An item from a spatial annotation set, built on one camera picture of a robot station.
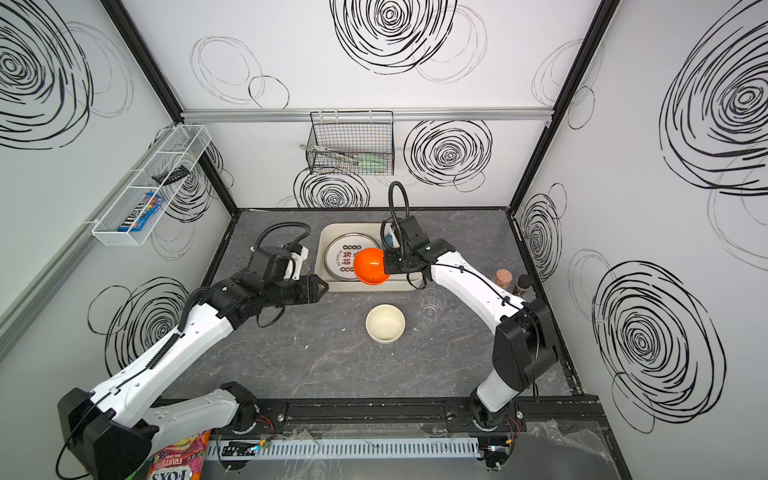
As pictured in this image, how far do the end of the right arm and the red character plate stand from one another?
29 centimetres

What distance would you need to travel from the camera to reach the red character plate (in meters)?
1.01

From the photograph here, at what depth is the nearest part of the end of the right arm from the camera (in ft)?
1.96
